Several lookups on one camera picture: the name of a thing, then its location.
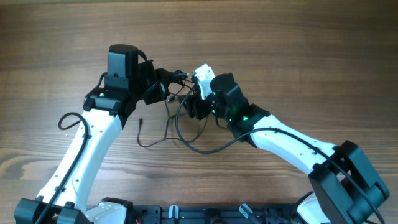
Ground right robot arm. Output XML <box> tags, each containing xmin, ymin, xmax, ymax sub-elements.
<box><xmin>178</xmin><ymin>73</ymin><xmax>389</xmax><ymax>223</ymax></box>

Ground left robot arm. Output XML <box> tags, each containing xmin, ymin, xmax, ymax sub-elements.
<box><xmin>14</xmin><ymin>44</ymin><xmax>178</xmax><ymax>223</ymax></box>

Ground left camera black cable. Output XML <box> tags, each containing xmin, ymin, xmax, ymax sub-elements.
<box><xmin>34</xmin><ymin>72</ymin><xmax>109</xmax><ymax>224</ymax></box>

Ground camera black cable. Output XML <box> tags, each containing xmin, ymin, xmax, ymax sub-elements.
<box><xmin>34</xmin><ymin>72</ymin><xmax>109</xmax><ymax>224</ymax></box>
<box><xmin>175</xmin><ymin>88</ymin><xmax>386</xmax><ymax>224</ymax></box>

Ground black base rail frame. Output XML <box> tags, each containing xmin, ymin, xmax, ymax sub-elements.
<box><xmin>128</xmin><ymin>204</ymin><xmax>303</xmax><ymax>224</ymax></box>

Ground right camera black cable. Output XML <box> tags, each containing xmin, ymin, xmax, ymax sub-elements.
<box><xmin>175</xmin><ymin>88</ymin><xmax>386</xmax><ymax>224</ymax></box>

